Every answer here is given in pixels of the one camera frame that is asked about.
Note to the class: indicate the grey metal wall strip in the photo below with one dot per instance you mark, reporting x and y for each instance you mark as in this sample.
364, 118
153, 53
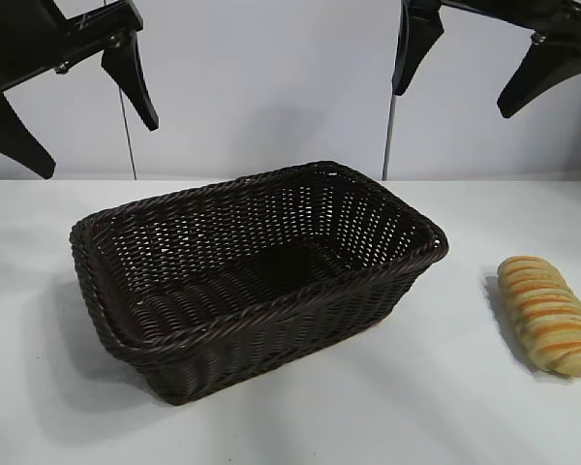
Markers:
387, 145

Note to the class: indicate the long striped bread roll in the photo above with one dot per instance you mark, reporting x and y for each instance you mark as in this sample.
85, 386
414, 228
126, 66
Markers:
547, 319

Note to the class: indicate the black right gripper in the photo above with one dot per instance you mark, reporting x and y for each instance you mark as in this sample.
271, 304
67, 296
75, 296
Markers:
513, 9

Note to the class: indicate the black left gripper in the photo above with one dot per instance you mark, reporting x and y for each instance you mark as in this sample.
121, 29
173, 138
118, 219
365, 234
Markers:
87, 34

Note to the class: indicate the dark brown wicker basket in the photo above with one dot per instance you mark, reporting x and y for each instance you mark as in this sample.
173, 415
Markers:
252, 300

